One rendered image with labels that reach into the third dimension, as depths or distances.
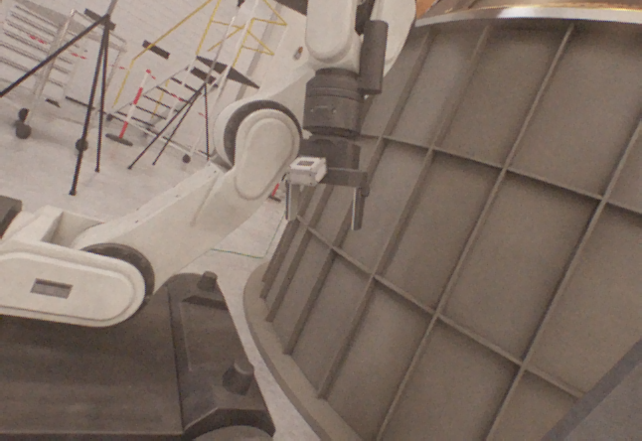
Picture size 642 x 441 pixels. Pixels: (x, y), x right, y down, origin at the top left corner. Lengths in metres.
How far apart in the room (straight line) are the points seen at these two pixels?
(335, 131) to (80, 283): 0.43
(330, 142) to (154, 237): 0.34
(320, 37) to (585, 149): 0.66
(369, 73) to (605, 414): 0.53
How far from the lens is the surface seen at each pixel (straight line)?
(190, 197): 0.64
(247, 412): 0.65
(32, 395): 0.65
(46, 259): 0.64
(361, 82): 0.52
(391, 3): 0.74
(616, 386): 0.62
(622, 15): 1.04
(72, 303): 0.66
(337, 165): 0.50
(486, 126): 1.00
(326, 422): 1.06
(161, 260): 0.68
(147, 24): 8.34
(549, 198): 0.93
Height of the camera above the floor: 0.58
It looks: 2 degrees down
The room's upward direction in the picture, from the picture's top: 24 degrees clockwise
